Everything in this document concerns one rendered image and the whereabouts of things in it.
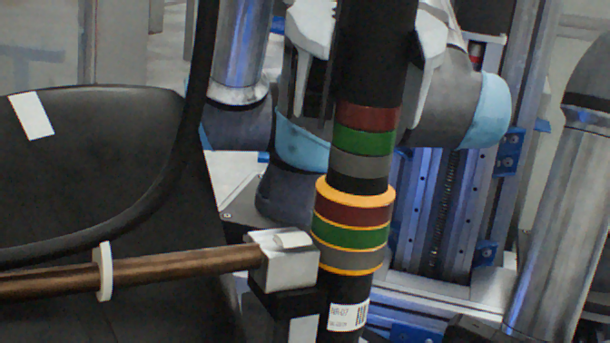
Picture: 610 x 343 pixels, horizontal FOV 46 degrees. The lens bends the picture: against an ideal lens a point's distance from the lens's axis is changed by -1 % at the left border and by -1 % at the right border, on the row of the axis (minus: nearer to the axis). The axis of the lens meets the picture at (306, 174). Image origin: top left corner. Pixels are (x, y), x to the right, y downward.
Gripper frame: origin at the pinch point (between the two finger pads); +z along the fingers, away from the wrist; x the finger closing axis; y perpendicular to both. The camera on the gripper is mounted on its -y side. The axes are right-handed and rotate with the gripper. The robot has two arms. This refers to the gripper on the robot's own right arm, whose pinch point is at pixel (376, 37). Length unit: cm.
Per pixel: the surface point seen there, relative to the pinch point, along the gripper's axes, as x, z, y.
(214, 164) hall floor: 29, -356, 148
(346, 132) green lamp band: 0.7, -0.4, 5.0
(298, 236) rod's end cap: 2.5, -0.1, 10.9
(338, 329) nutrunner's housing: -0.4, 0.1, 16.4
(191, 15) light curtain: 73, -588, 107
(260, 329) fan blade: 3.3, -21.8, 31.6
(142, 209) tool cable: 10.1, 3.7, 8.4
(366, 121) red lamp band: -0.1, 0.0, 4.2
